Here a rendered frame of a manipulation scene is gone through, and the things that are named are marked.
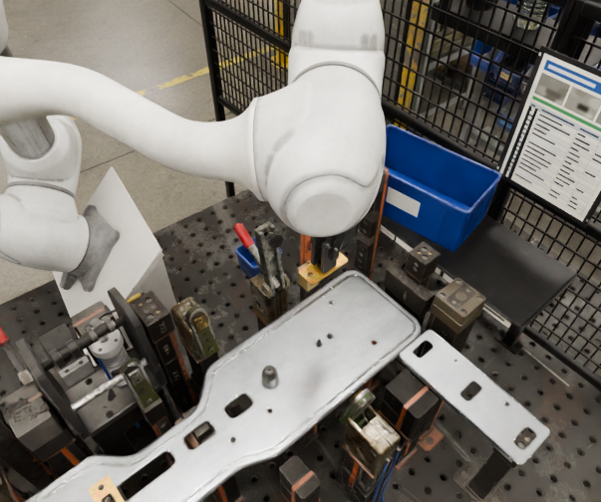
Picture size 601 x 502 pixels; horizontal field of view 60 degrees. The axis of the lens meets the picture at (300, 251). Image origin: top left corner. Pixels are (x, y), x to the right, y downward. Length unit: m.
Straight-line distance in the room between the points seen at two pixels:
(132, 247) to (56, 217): 0.19
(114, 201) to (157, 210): 1.40
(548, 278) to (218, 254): 0.93
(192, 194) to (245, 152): 2.42
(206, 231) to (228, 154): 1.21
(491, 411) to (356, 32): 0.75
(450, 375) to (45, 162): 1.00
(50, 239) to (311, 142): 0.99
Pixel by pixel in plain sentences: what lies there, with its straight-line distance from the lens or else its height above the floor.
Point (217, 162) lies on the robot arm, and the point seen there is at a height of 1.60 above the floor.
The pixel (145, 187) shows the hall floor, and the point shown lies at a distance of 3.00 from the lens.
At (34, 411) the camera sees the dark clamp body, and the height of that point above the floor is 1.08.
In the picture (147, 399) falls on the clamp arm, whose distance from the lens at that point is 1.05.
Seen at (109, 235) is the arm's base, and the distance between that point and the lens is 1.41.
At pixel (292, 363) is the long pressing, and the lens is 1.06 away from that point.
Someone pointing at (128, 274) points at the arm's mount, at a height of 0.93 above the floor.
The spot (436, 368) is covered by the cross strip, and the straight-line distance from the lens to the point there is 1.08.
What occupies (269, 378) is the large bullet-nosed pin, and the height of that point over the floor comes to 1.04.
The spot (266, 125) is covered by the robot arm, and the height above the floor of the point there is 1.65.
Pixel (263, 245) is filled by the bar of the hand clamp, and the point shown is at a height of 1.19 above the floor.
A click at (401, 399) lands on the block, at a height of 0.98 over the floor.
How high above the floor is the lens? 1.92
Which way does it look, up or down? 49 degrees down
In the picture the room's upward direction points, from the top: straight up
